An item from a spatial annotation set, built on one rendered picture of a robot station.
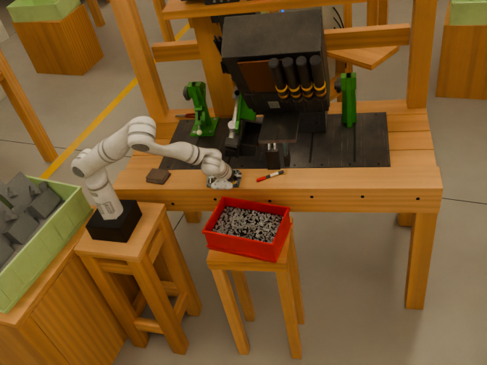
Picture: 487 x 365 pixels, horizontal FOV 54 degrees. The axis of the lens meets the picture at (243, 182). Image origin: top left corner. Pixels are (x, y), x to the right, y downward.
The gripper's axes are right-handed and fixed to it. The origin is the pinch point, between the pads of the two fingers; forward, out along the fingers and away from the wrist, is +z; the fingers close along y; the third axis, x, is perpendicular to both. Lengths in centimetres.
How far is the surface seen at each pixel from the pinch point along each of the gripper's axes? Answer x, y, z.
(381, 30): -75, -66, 13
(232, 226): 21.7, -3.0, -6.6
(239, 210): 14.0, -4.5, -1.3
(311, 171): -5.9, -34.2, 10.4
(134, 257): 36, 38, -12
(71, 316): 64, 77, 8
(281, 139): -14.4, -23.8, -11.7
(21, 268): 43, 83, -24
